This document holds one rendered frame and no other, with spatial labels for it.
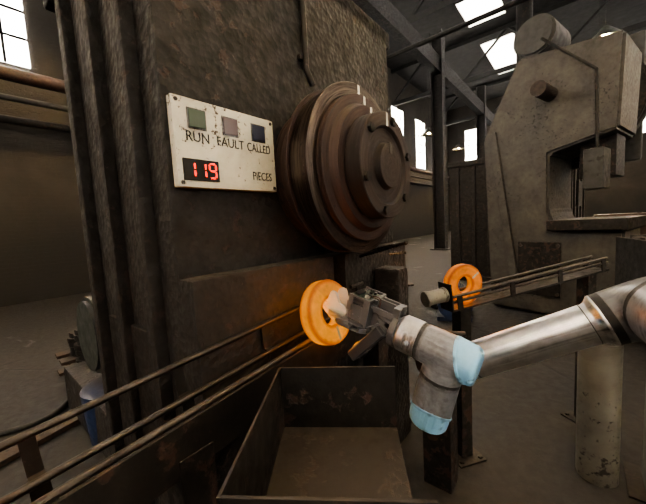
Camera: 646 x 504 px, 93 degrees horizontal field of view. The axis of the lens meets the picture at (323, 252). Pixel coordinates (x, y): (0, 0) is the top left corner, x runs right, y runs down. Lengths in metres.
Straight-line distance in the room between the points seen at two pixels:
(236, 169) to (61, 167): 6.11
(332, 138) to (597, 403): 1.25
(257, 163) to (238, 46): 0.28
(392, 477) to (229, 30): 0.94
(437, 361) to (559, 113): 3.07
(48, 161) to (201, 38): 6.05
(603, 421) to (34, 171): 6.90
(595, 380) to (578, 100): 2.50
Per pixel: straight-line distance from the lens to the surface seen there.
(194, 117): 0.74
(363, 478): 0.56
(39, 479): 0.64
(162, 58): 0.78
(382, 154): 0.84
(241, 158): 0.78
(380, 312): 0.66
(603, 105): 3.43
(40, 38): 7.39
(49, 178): 6.74
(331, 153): 0.77
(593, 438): 1.57
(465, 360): 0.61
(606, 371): 1.46
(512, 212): 3.53
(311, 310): 0.71
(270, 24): 1.02
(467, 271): 1.31
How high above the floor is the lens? 0.97
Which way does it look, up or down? 5 degrees down
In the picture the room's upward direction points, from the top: 3 degrees counter-clockwise
